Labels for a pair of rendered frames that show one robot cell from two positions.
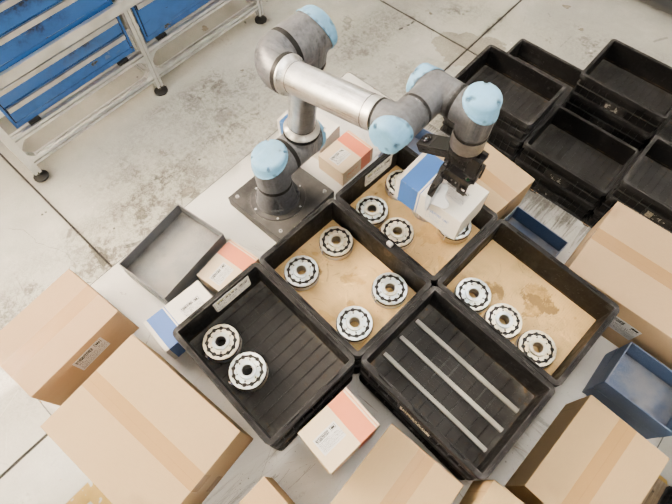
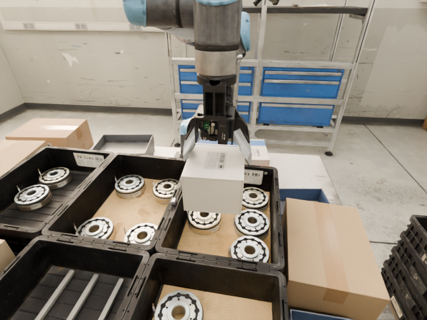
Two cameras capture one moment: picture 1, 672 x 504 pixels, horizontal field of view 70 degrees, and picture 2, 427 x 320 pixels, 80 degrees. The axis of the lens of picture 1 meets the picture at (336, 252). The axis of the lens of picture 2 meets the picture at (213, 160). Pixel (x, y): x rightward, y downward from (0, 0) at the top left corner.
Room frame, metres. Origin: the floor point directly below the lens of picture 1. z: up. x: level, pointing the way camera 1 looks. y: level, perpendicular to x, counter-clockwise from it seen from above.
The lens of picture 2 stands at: (0.39, -0.65, 1.42)
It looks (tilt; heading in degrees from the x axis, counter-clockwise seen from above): 33 degrees down; 53
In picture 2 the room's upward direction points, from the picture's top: straight up
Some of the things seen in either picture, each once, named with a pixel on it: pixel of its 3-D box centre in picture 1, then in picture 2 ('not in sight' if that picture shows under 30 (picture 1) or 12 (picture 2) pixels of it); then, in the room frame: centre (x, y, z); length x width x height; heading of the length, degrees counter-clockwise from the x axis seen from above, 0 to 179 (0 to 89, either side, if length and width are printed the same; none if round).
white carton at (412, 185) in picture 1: (439, 194); (216, 167); (0.69, -0.27, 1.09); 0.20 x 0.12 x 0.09; 47
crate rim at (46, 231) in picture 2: (344, 272); (130, 192); (0.54, -0.02, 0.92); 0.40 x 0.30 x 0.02; 43
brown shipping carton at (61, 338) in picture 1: (65, 337); (53, 141); (0.42, 0.80, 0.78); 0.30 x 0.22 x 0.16; 141
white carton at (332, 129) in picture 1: (308, 130); (253, 156); (1.20, 0.09, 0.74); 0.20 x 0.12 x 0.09; 51
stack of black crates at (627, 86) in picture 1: (612, 112); not in sight; (1.59, -1.34, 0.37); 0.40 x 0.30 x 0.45; 47
